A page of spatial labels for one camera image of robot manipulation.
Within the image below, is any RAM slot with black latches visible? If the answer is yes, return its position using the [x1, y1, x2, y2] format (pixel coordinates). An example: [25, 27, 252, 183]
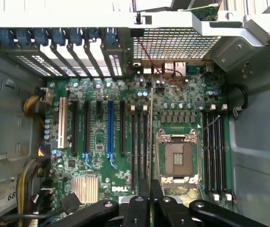
[136, 108, 142, 183]
[148, 107, 155, 181]
[216, 109, 226, 194]
[199, 105, 211, 192]

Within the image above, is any RAM slot with white latches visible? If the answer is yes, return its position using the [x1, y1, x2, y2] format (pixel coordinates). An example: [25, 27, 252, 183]
[221, 104, 233, 202]
[130, 105, 137, 190]
[142, 105, 149, 181]
[209, 104, 221, 202]

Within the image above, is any metal CPU socket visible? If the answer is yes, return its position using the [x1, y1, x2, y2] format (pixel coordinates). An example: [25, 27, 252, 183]
[155, 128, 203, 190]

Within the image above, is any silver finned chipset heatsink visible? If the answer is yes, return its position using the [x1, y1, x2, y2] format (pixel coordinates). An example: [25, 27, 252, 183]
[71, 175, 100, 205]

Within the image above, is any long black expansion slot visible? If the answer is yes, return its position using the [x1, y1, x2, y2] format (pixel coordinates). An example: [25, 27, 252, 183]
[119, 100, 126, 157]
[83, 100, 91, 154]
[70, 100, 79, 156]

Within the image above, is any blue expansion slot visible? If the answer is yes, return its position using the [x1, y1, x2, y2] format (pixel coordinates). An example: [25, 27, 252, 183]
[106, 98, 118, 169]

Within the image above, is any green Dell motherboard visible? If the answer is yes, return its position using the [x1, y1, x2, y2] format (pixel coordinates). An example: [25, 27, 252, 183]
[45, 68, 233, 227]

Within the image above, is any thin metal locking lever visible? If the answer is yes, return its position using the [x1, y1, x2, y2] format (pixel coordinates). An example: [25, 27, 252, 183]
[197, 115, 221, 137]

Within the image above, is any grey metal PC case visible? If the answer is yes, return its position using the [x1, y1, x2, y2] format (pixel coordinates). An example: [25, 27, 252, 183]
[0, 0, 270, 227]

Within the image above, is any short black expansion slot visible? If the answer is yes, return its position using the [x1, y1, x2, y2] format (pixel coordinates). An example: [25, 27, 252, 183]
[96, 100, 103, 118]

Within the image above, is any white PCI expansion slot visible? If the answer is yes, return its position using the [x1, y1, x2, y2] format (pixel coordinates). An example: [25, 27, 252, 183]
[58, 96, 69, 149]

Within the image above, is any white barcode label sticker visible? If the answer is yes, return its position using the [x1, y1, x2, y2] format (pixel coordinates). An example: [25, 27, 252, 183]
[0, 181, 17, 209]

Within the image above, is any metal rear port block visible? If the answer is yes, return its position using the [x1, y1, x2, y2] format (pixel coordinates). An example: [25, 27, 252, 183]
[140, 60, 188, 78]

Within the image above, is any blue card retention clip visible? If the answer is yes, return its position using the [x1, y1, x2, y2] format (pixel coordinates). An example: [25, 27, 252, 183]
[0, 27, 15, 47]
[88, 27, 102, 44]
[34, 27, 50, 47]
[52, 27, 69, 47]
[105, 27, 118, 49]
[16, 28, 33, 47]
[69, 27, 84, 46]

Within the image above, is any black SATA cable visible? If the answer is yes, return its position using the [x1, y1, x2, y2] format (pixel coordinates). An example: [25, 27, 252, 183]
[0, 192, 81, 221]

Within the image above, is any black looped cable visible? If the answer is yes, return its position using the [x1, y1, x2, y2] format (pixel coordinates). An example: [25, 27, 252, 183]
[227, 83, 248, 116]

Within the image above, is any yellow power cable white plug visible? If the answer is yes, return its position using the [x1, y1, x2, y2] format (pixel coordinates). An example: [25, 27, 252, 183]
[22, 87, 55, 133]

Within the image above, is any red and black twisted wire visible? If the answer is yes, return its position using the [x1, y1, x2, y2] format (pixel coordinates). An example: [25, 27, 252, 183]
[136, 37, 183, 83]

